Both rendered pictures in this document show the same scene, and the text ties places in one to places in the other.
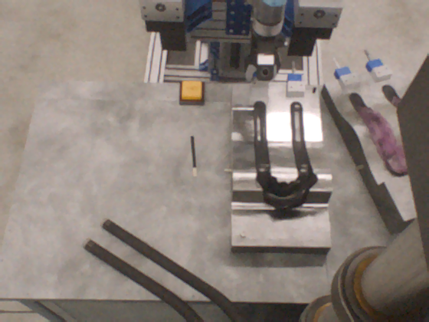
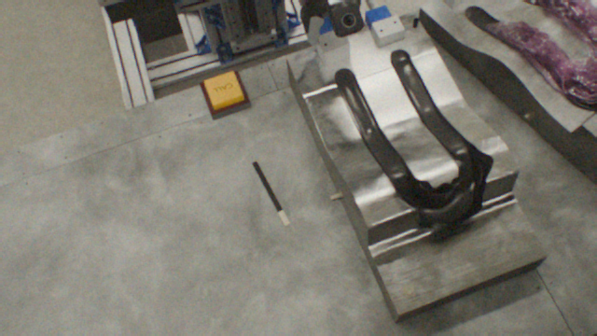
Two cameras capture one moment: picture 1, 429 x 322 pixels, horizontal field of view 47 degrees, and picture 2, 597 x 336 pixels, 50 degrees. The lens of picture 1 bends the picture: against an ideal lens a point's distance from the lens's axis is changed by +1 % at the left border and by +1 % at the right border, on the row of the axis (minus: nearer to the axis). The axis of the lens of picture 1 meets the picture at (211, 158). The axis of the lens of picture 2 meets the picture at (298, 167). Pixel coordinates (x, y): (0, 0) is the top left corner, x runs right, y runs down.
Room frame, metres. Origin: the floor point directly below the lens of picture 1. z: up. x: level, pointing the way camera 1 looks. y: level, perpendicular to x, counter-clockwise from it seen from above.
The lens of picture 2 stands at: (0.23, 0.12, 1.87)
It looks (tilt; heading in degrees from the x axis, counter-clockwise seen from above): 64 degrees down; 345
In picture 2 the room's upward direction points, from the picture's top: 7 degrees counter-clockwise
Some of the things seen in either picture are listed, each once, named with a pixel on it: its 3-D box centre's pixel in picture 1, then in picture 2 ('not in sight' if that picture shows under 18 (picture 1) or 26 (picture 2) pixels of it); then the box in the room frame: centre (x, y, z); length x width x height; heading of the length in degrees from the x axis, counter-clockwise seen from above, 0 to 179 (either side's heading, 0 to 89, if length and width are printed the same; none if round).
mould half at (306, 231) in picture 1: (277, 160); (407, 151); (0.65, -0.19, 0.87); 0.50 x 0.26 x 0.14; 179
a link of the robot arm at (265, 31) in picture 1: (266, 21); not in sight; (0.90, -0.14, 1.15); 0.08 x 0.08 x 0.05
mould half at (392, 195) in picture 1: (398, 139); (564, 51); (0.73, -0.55, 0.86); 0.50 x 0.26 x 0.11; 16
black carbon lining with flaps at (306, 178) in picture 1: (283, 147); (411, 129); (0.67, -0.20, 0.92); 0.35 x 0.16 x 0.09; 179
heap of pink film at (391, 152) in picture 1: (401, 130); (567, 38); (0.73, -0.54, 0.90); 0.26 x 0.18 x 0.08; 16
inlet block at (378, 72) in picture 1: (373, 64); not in sight; (1.00, -0.52, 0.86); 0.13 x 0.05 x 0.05; 16
